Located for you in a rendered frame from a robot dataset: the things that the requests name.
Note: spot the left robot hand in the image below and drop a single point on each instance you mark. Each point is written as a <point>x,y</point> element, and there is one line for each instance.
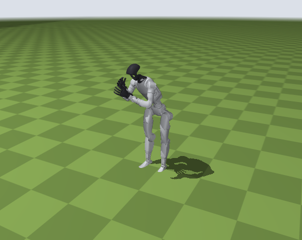
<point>123,92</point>

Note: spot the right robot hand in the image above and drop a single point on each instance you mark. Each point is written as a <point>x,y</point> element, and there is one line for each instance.
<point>121,82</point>

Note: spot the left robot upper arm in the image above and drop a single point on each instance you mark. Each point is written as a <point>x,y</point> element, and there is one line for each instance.
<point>151,86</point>

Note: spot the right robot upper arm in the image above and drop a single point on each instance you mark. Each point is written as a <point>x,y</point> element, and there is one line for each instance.
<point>131,87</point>

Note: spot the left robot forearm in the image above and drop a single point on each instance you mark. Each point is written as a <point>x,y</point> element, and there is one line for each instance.
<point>140,102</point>

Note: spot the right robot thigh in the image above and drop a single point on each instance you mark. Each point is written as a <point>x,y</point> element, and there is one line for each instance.
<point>148,123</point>

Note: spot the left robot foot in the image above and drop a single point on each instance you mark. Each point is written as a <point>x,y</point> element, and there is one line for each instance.
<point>161,168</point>

